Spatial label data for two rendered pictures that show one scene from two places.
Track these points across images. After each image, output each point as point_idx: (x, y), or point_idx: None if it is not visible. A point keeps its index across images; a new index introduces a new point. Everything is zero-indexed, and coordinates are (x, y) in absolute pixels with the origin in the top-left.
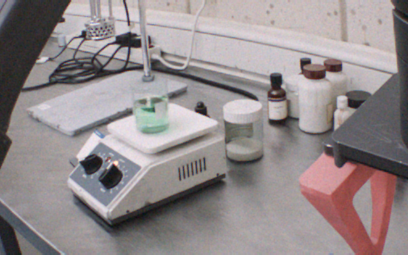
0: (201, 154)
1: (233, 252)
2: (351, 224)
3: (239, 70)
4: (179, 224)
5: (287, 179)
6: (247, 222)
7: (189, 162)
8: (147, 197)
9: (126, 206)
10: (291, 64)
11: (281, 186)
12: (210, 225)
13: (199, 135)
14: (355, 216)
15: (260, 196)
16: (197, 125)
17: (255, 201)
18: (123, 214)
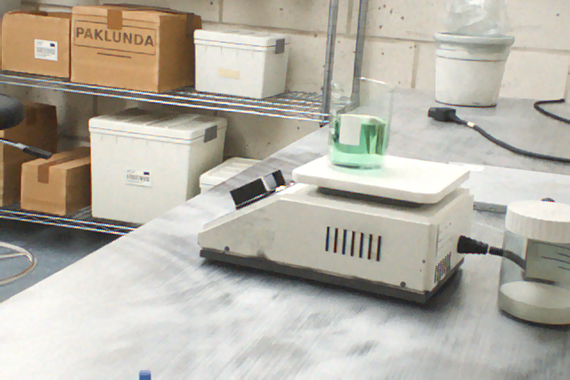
0: (375, 227)
1: (196, 341)
2: None
3: None
4: (248, 295)
5: (488, 357)
6: (298, 338)
7: (348, 229)
8: (263, 244)
9: (226, 238)
10: None
11: (456, 354)
12: (264, 314)
13: (384, 194)
14: None
15: (396, 340)
16: (403, 184)
17: (375, 336)
18: (220, 249)
